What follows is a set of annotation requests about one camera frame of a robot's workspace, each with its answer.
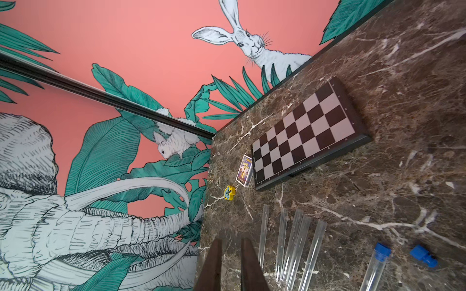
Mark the test tube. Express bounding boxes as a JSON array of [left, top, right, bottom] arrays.
[[286, 216, 311, 291], [280, 209, 303, 282], [298, 220, 327, 291], [360, 242, 391, 291], [275, 209, 288, 282], [258, 204, 269, 269]]

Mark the folded chess board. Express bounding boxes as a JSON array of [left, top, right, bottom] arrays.
[[251, 77, 372, 191]]

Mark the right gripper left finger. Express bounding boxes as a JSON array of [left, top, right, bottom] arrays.
[[193, 239, 222, 291]]

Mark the yellow small toy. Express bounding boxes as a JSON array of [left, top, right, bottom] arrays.
[[224, 185, 236, 201]]

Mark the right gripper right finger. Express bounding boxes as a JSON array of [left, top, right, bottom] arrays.
[[241, 238, 269, 291]]

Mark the small card box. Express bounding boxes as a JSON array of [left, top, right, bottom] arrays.
[[235, 155, 254, 187]]

